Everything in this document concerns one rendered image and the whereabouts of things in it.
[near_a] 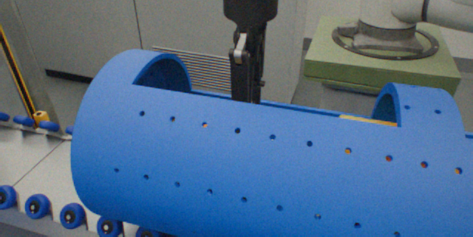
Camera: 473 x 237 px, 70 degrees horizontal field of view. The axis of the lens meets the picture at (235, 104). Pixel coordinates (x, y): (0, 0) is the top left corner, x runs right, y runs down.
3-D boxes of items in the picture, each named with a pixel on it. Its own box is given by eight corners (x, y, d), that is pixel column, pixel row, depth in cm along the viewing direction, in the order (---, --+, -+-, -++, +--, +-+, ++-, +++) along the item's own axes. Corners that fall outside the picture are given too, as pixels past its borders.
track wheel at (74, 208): (67, 198, 61) (60, 201, 59) (89, 204, 60) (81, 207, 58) (63, 224, 61) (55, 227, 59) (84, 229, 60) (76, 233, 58)
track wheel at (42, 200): (33, 190, 63) (24, 192, 61) (54, 195, 62) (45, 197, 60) (29, 214, 63) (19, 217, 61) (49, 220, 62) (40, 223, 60)
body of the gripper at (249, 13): (233, -23, 49) (233, 37, 54) (213, -7, 42) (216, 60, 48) (284, -19, 47) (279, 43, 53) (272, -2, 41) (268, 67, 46)
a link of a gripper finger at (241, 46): (257, 21, 47) (248, 26, 42) (254, 57, 49) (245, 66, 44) (241, 18, 47) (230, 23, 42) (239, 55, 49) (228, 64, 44)
